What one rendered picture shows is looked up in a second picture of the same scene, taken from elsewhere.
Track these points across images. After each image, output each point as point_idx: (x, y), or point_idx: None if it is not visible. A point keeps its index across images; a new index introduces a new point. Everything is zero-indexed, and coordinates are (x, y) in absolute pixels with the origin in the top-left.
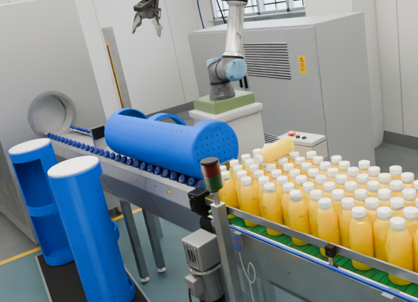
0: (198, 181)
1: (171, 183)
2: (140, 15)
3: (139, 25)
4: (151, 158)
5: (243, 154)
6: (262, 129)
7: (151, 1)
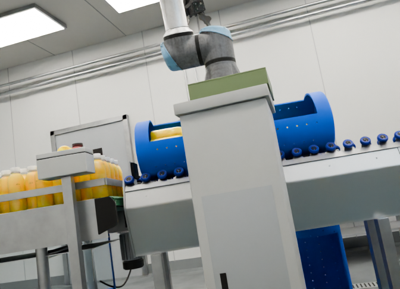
0: None
1: None
2: (198, 14)
3: (209, 19)
4: None
5: (108, 157)
6: (184, 149)
7: (183, 2)
